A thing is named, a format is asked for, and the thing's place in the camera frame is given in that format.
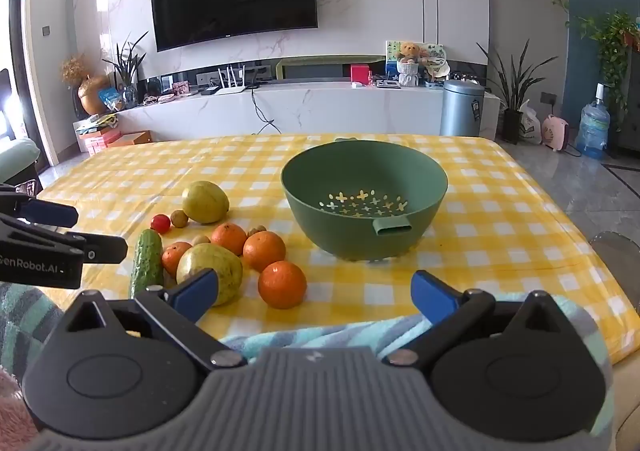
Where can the blue snack bag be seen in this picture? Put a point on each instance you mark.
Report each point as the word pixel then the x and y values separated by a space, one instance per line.
pixel 107 98

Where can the leafy green potted plant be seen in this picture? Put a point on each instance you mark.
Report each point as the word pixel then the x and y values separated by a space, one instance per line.
pixel 612 46

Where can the white marble television cabinet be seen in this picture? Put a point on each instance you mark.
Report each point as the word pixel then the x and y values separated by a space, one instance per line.
pixel 325 106

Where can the gold round vase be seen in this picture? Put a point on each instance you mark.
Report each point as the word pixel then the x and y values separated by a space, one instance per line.
pixel 92 93

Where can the green colander bowl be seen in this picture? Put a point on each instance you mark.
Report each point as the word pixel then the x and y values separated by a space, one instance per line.
pixel 364 226

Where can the red box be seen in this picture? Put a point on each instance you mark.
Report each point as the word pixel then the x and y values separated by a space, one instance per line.
pixel 360 72

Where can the illustrated picture board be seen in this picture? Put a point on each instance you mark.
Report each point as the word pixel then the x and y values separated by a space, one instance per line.
pixel 432 53

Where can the blue-grey trash bin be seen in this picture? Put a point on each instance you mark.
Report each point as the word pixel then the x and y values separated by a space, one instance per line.
pixel 461 108

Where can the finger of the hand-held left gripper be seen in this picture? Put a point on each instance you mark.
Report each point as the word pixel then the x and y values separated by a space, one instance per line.
pixel 50 213
pixel 102 250

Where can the stack of pink boxes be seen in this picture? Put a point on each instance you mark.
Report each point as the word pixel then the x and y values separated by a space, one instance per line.
pixel 97 141

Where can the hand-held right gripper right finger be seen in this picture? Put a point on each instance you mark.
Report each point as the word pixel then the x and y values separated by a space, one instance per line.
pixel 432 293

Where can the pale green sofa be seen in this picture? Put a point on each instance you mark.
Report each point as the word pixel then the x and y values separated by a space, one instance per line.
pixel 17 161

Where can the blue water bottle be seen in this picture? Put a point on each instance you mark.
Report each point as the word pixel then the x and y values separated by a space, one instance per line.
pixel 593 123

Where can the red cherry tomato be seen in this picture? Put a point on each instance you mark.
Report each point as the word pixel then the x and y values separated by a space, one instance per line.
pixel 160 223

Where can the dried flower bunch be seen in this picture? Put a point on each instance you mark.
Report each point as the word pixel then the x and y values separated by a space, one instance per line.
pixel 75 68

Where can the orange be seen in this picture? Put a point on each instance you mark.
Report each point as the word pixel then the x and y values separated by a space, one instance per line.
pixel 229 237
pixel 264 251
pixel 175 256
pixel 282 284

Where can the potted snake plant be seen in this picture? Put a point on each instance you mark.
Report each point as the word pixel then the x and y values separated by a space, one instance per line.
pixel 512 81

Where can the green cucumber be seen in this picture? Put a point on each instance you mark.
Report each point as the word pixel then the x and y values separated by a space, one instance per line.
pixel 146 261

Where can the orange cardboard box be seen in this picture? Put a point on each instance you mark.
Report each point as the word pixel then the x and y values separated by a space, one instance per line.
pixel 131 138

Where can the white plastic bag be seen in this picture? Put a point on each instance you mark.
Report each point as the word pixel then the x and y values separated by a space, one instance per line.
pixel 529 123

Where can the pink fluffy cloth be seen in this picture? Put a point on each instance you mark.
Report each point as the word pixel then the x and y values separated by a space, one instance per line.
pixel 10 406

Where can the teal striped cloth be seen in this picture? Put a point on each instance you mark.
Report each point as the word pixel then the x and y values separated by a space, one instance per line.
pixel 310 333

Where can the long-leaf plant in glass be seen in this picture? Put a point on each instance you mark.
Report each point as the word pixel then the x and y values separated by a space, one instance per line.
pixel 127 66

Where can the white router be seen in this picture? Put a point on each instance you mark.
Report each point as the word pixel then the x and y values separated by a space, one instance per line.
pixel 227 88

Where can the brown teddy bear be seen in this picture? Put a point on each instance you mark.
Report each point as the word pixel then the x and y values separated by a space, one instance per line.
pixel 410 52

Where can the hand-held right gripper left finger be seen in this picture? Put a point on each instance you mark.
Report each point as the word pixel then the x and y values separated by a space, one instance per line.
pixel 197 288

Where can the pink fan heater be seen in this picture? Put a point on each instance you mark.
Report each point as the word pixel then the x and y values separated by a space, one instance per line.
pixel 555 132

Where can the yellow-green mango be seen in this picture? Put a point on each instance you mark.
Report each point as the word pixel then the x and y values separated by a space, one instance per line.
pixel 205 201
pixel 215 258

